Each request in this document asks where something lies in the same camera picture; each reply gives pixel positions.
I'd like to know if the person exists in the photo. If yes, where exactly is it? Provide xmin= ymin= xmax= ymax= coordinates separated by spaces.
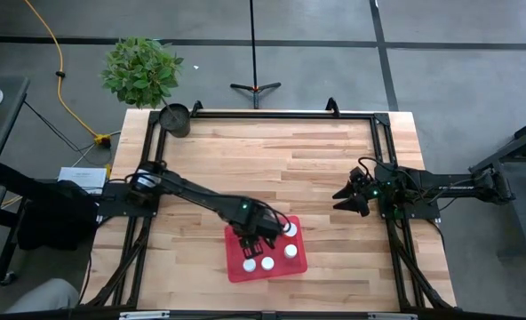
xmin=4 ymin=277 xmax=81 ymax=315

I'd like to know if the red plastic basket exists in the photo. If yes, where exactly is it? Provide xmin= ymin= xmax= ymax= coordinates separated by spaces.
xmin=223 ymin=215 xmax=309 ymax=284

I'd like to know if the yellow extension cable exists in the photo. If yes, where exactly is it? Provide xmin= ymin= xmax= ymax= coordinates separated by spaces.
xmin=22 ymin=0 xmax=113 ymax=148

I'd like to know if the potted green plant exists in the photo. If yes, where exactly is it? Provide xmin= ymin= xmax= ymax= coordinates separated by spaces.
xmin=100 ymin=36 xmax=192 ymax=139

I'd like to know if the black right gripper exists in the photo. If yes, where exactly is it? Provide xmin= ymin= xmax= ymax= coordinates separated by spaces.
xmin=331 ymin=166 xmax=382 ymax=218

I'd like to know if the black tripod stand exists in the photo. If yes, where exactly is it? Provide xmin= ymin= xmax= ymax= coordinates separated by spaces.
xmin=229 ymin=0 xmax=283 ymax=110

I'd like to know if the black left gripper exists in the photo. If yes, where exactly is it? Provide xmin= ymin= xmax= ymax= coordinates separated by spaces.
xmin=237 ymin=223 xmax=286 ymax=260

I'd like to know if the silver aluminium bracket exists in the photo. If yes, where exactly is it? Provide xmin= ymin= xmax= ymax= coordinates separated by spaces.
xmin=119 ymin=310 xmax=171 ymax=320
xmin=368 ymin=312 xmax=418 ymax=320

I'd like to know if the dark metal table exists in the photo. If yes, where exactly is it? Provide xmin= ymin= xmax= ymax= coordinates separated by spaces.
xmin=468 ymin=113 xmax=526 ymax=260

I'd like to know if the black bag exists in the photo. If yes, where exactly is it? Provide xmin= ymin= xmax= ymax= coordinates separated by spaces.
xmin=16 ymin=180 xmax=100 ymax=252

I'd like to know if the thin black floor cable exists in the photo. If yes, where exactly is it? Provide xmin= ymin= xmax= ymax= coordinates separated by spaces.
xmin=22 ymin=100 xmax=113 ymax=168

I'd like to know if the black aluminium table frame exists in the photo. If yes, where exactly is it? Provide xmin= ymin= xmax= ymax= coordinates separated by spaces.
xmin=0 ymin=96 xmax=526 ymax=320

